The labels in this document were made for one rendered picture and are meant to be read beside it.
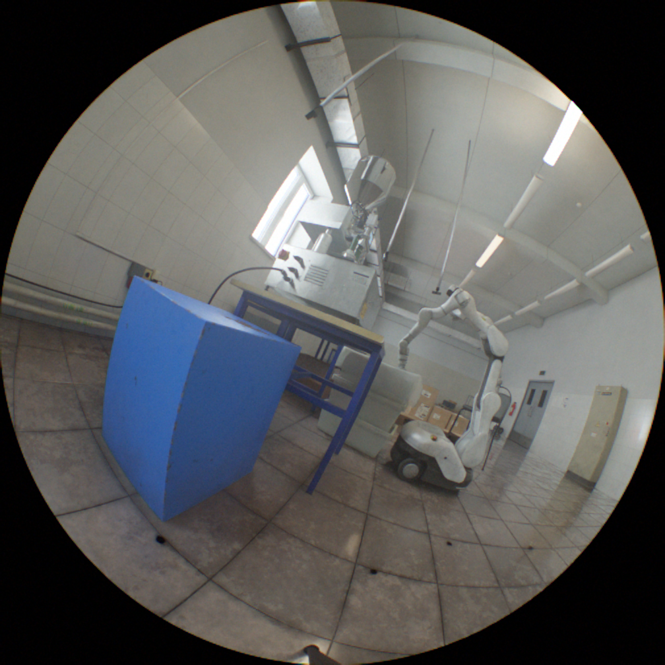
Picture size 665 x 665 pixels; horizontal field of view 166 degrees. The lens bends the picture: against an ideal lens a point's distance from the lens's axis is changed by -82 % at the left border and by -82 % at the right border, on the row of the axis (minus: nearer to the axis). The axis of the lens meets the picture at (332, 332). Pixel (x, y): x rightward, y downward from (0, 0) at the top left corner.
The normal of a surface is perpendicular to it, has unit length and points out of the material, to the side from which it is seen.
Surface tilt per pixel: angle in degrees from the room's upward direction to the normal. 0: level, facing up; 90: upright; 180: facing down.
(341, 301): 90
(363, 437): 96
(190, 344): 90
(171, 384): 90
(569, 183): 180
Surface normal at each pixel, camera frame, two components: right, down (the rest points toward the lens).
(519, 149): -0.40, 0.92
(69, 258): 0.89, 0.36
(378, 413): -0.41, -0.11
